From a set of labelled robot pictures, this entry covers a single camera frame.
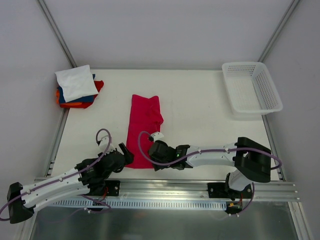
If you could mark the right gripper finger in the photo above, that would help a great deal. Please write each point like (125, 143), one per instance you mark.
(153, 151)
(157, 167)

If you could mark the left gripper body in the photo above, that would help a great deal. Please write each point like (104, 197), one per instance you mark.
(124, 156)

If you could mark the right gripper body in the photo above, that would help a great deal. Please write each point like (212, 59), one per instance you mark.
(155, 152)

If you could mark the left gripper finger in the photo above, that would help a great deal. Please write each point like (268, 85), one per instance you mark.
(128, 157)
(123, 148)

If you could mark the pink red t shirt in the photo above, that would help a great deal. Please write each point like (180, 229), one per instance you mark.
(145, 118)

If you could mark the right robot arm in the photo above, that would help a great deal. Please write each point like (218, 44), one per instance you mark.
(251, 160)

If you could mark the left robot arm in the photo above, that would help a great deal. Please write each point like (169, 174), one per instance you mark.
(86, 178)

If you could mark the blue folded t shirt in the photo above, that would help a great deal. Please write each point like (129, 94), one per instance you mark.
(61, 99)

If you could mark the white folded t shirt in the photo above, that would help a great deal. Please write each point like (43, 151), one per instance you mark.
(76, 83)

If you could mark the white plastic basket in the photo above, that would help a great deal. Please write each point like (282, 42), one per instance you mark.
(250, 89)

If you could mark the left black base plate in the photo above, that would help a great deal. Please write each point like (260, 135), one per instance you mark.
(110, 188)

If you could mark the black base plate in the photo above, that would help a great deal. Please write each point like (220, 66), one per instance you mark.
(220, 190)
(110, 188)

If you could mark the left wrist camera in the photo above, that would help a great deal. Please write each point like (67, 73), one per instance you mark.
(106, 144)

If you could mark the aluminium mounting rail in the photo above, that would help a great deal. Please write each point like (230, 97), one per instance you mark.
(155, 189)

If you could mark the white slotted cable duct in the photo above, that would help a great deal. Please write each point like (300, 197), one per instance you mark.
(154, 204)

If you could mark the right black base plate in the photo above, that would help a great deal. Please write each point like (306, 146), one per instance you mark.
(220, 190)

